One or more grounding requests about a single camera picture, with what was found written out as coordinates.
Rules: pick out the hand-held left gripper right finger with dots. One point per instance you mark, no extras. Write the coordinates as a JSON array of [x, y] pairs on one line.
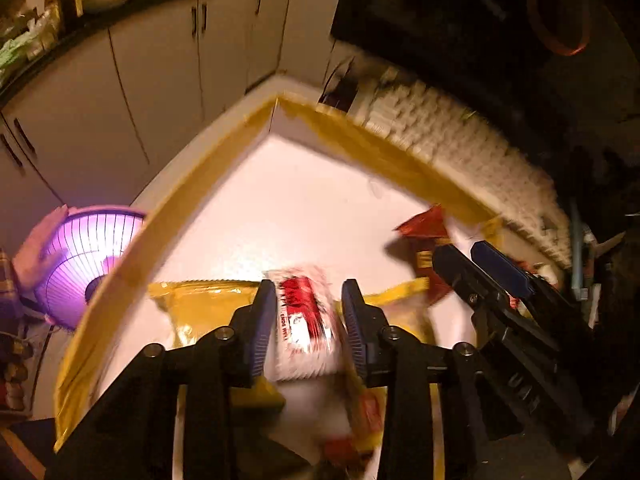
[[352, 330]]

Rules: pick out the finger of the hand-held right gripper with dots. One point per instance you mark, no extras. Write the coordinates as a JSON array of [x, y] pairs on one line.
[[502, 275], [462, 280]]

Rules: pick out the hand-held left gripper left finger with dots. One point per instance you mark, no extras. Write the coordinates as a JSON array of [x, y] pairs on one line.
[[260, 330]]

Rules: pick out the white red snack packet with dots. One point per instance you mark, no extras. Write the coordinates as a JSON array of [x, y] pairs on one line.
[[307, 320]]

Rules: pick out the dark red snack packet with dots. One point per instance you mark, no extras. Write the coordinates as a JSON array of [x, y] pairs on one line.
[[425, 240]]

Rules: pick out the large yellow snack packet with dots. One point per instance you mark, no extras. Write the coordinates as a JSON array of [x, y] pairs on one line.
[[200, 307]]

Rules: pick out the small yellow red snack packet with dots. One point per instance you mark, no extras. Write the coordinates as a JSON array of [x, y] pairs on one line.
[[362, 420]]

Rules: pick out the white keyboard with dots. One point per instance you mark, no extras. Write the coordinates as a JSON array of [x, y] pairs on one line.
[[470, 155]]

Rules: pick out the purple electric fan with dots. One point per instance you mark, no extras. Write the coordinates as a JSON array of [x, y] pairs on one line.
[[85, 260]]

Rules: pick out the orange band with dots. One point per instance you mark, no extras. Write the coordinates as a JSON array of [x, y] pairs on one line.
[[555, 40]]

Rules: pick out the white kitchen cabinet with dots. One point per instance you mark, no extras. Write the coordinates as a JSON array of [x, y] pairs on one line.
[[150, 85]]

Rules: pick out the green packets pile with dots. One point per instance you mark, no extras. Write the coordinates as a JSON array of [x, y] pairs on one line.
[[25, 45]]

